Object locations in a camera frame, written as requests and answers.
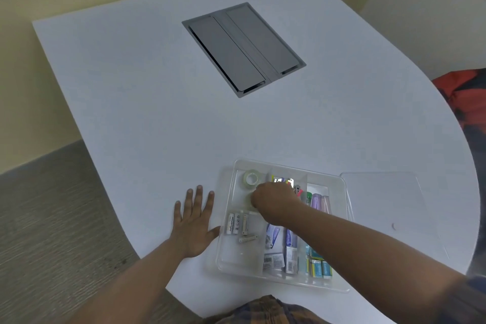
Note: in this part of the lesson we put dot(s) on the person's right hand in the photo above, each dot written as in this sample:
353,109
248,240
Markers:
276,201

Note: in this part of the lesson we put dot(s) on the person's left hand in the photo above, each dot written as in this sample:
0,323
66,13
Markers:
193,230

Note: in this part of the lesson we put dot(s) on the person's right fingers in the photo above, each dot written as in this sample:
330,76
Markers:
257,198

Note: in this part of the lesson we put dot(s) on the person's left thumb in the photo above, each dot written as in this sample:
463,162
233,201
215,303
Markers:
215,232

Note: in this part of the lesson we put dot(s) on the person's left middle finger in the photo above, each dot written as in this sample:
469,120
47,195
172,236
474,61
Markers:
199,199

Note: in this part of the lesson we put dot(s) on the person's left little finger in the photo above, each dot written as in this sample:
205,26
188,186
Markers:
178,211

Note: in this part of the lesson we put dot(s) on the person's left forearm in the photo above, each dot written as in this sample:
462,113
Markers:
133,285

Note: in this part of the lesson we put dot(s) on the person's right forearm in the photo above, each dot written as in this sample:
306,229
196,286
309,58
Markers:
360,255

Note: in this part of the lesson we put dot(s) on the white battery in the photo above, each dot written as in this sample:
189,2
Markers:
230,223
248,238
245,222
237,223

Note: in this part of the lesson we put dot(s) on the clear tape roll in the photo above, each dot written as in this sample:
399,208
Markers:
251,178

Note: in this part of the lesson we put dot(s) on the colourful binder clips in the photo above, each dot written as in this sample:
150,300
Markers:
284,181

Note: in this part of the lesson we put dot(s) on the clear plastic organizer tray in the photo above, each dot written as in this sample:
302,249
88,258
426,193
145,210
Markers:
235,259

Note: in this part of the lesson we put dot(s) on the green highlighter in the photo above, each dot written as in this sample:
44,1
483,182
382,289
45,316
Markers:
308,198

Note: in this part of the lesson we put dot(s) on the purple highlighter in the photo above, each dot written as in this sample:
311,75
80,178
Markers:
316,202

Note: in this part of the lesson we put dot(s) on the white barcode packet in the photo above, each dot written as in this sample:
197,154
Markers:
273,261

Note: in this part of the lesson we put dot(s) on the long blue white glue tube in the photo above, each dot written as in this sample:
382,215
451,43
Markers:
291,255

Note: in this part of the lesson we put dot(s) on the pink highlighter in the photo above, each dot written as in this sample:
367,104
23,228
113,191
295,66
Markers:
325,205

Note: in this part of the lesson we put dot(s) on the blue sleeved eraser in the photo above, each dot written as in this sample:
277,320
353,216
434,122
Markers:
326,270
303,261
315,269

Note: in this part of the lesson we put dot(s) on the plaid shirt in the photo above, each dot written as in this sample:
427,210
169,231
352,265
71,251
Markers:
265,312

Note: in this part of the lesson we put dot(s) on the clear plastic lid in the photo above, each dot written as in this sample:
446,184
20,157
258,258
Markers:
395,210

